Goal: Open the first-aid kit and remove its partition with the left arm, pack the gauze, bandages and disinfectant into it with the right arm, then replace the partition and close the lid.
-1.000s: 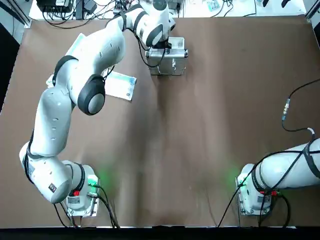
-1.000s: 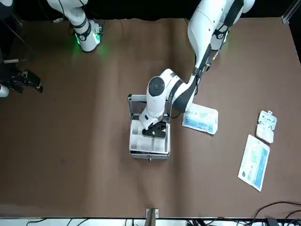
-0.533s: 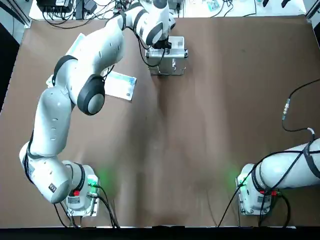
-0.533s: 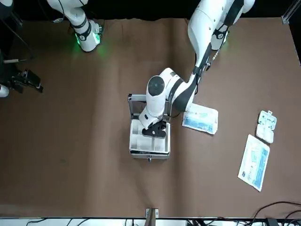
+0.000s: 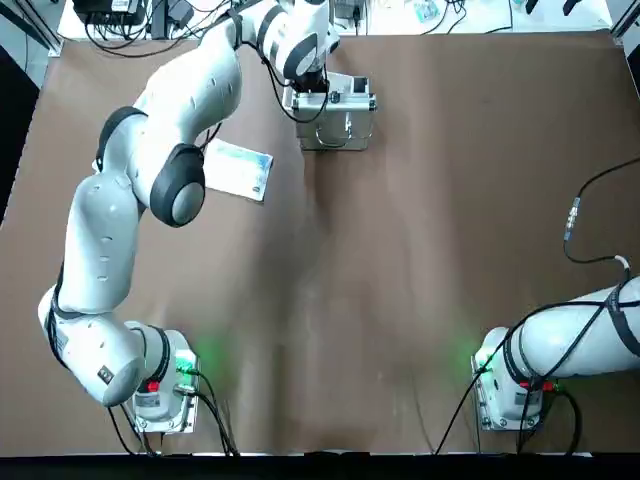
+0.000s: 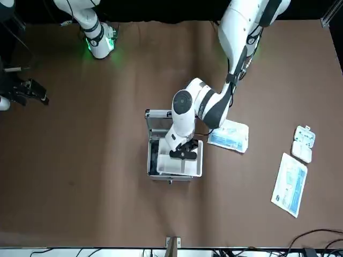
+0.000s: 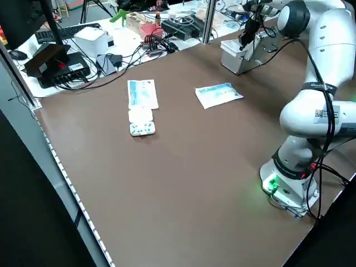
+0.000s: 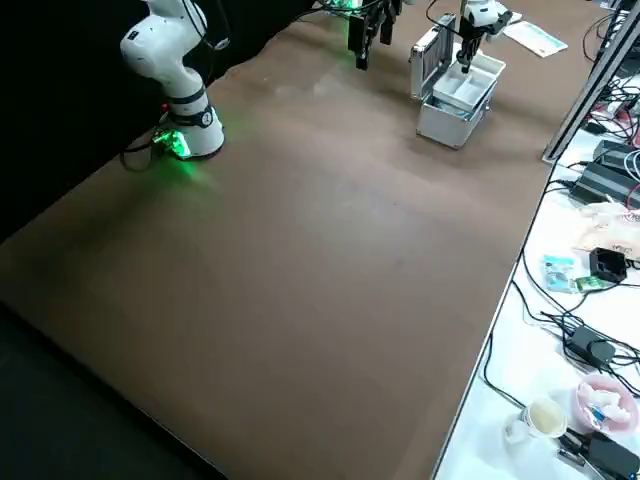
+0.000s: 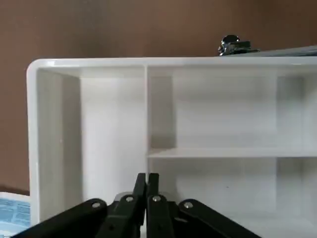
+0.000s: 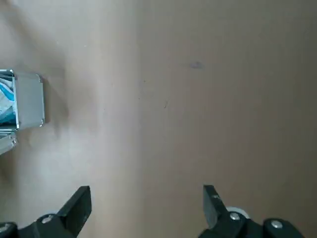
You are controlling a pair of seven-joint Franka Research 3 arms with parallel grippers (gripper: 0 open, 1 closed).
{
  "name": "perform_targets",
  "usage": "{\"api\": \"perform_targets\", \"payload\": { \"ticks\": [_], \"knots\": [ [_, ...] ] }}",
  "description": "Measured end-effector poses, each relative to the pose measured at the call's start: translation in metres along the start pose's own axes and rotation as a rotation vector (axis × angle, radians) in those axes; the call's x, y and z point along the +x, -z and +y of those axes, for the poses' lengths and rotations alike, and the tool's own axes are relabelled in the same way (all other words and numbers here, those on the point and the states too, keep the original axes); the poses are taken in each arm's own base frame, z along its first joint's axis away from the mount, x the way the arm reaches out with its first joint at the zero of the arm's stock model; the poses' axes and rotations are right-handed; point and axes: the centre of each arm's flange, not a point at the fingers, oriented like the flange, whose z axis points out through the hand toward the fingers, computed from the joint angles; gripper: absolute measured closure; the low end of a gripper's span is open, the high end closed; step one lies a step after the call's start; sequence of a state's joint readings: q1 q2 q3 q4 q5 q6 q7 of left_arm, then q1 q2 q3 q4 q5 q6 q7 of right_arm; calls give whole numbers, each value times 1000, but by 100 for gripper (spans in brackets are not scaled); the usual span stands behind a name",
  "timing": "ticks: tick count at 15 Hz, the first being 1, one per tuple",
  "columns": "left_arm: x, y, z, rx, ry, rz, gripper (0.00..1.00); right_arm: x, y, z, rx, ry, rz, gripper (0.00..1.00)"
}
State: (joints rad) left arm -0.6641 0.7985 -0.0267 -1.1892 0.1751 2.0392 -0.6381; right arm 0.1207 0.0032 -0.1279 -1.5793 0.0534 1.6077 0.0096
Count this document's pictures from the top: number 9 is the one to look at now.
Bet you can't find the wide blue white mask packet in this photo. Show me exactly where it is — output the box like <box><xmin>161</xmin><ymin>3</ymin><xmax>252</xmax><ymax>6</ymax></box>
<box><xmin>0</xmin><ymin>190</ymin><xmax>32</xmax><ymax>233</ymax></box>

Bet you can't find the white plastic partition tray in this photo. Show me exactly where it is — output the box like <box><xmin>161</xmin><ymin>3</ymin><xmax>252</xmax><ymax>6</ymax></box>
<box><xmin>26</xmin><ymin>57</ymin><xmax>317</xmax><ymax>238</ymax></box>

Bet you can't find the aluminium first-aid case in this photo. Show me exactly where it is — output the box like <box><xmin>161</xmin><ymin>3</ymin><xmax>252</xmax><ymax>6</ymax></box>
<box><xmin>217</xmin><ymin>34</ymin><xmax>317</xmax><ymax>58</ymax></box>

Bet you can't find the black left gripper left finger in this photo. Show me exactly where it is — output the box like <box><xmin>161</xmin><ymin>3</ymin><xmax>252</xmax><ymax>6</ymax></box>
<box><xmin>9</xmin><ymin>173</ymin><xmax>147</xmax><ymax>238</ymax></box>

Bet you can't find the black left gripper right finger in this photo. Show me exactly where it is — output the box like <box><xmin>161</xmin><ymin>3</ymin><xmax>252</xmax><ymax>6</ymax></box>
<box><xmin>147</xmin><ymin>173</ymin><xmax>261</xmax><ymax>238</ymax></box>

